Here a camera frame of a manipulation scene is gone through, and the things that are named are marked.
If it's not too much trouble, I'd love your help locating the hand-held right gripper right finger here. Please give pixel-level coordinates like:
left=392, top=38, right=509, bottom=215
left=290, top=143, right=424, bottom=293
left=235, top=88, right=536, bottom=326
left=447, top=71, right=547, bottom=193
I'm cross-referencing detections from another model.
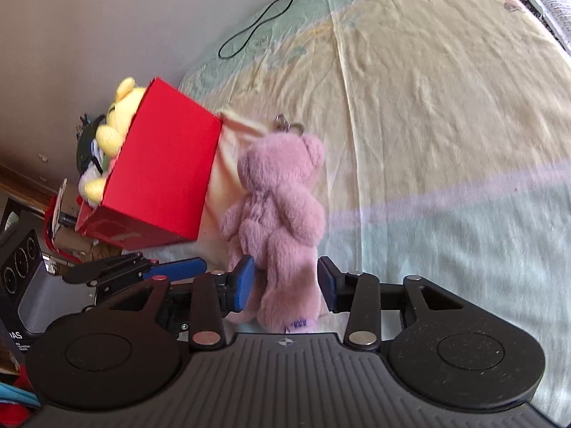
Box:
left=317, top=256, right=467, bottom=351

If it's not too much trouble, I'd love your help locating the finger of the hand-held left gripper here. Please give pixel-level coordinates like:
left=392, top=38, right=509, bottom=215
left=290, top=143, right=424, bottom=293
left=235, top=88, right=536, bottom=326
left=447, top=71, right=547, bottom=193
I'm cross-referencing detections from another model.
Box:
left=145, top=257, right=208, bottom=282
left=62, top=252, right=151, bottom=288

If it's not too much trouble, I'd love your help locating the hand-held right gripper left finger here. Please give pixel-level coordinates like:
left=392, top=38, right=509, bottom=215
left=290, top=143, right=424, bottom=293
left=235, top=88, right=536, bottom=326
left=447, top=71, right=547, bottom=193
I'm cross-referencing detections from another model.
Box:
left=105, top=254, right=257, bottom=352

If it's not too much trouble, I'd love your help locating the pink teddy bear plush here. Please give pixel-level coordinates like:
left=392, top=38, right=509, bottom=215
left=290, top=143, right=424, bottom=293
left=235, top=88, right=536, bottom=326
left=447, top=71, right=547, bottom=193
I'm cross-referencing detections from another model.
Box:
left=221, top=115, right=330, bottom=334

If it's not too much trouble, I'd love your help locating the red cardboard box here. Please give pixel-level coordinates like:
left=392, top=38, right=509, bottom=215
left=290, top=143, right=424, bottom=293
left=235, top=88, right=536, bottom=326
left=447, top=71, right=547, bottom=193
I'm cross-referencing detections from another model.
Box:
left=75, top=77, right=224, bottom=251

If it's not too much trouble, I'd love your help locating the yellow tiger plush toy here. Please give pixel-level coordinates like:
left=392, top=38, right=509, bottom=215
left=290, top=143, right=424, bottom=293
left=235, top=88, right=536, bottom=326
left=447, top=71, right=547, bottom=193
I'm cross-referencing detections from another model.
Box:
left=79, top=77, right=148, bottom=208

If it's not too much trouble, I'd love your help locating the wooden baseboard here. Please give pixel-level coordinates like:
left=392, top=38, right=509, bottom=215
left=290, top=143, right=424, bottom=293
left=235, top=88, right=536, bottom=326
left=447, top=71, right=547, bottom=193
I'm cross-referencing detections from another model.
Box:
left=0, top=163, right=59, bottom=207

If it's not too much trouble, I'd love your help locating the dark green toy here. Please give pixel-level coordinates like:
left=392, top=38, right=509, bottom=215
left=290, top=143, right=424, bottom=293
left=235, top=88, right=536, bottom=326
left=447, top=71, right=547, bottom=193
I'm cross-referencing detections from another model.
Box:
left=76, top=113, right=110, bottom=174

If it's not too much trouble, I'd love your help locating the green bear-print bed sheet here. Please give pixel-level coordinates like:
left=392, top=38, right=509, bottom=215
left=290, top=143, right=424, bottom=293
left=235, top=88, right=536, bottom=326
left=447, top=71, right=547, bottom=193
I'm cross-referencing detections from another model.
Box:
left=145, top=0, right=571, bottom=426

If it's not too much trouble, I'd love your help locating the open book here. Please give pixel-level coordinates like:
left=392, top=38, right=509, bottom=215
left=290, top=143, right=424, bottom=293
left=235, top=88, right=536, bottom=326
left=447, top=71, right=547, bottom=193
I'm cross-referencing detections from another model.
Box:
left=511, top=0, right=571, bottom=57

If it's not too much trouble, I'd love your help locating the red frame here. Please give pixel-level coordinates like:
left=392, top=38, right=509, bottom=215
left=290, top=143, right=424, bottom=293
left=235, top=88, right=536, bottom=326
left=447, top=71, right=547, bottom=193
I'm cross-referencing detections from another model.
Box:
left=42, top=183, right=90, bottom=264

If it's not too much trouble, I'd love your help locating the black cable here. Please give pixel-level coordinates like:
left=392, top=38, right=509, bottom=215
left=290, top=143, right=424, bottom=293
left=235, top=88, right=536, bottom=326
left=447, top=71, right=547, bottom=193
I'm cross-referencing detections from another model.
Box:
left=218, top=0, right=329, bottom=60

